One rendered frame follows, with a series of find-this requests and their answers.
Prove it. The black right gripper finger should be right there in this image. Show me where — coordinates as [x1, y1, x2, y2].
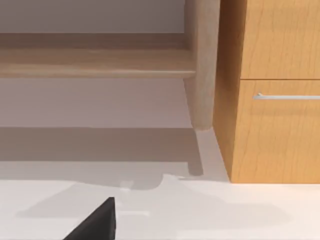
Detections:
[62, 196, 117, 240]

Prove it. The wooden drawer front with handle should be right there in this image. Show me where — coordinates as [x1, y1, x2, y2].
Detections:
[231, 79, 320, 184]

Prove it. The long metal handle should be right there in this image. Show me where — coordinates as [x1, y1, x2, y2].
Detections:
[252, 92, 320, 101]

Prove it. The wooden cupboard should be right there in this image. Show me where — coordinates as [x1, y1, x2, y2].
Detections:
[212, 0, 320, 184]

